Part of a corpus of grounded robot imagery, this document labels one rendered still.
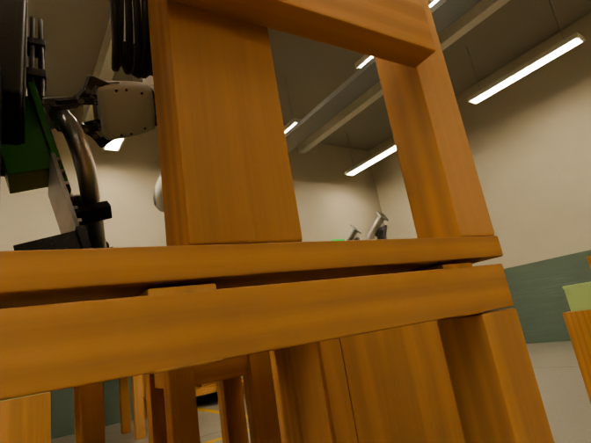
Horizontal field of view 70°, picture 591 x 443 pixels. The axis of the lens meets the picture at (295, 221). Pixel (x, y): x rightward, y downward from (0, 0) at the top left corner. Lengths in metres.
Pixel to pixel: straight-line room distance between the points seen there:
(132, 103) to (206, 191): 0.42
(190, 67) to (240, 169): 0.14
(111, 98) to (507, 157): 7.59
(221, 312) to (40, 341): 0.16
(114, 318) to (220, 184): 0.18
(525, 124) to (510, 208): 1.41
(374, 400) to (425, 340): 0.28
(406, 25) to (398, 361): 1.04
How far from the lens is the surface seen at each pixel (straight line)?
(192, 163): 0.48
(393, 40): 0.72
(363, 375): 1.41
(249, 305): 0.46
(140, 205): 6.93
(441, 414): 1.57
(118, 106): 0.85
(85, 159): 0.75
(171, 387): 1.25
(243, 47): 0.60
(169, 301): 0.43
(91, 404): 1.22
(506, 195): 8.05
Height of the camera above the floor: 0.78
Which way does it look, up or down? 15 degrees up
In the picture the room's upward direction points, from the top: 9 degrees counter-clockwise
